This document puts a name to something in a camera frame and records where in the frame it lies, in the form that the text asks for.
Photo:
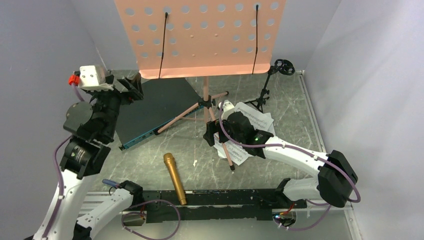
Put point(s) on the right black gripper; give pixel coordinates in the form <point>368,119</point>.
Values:
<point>213,127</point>

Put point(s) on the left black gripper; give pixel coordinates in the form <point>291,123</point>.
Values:
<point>133,84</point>

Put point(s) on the sheet music page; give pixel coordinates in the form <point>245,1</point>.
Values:
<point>260,121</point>

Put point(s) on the pink music stand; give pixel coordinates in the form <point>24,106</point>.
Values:
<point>201,38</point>

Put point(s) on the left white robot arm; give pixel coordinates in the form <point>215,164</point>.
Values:
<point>81,162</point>

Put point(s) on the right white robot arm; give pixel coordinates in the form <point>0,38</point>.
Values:
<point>332,179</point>

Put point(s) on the black blue flat box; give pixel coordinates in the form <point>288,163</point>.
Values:
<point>163,100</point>

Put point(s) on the gold microphone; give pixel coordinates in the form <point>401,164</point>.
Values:
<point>170,163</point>

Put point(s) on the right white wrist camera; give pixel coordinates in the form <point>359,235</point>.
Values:
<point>226,107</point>

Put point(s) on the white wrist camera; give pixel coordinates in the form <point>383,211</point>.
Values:
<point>226,107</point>
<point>90,78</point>

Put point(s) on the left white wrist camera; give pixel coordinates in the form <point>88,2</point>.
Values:
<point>90,78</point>

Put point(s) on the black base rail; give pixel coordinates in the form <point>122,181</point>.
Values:
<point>259,204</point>

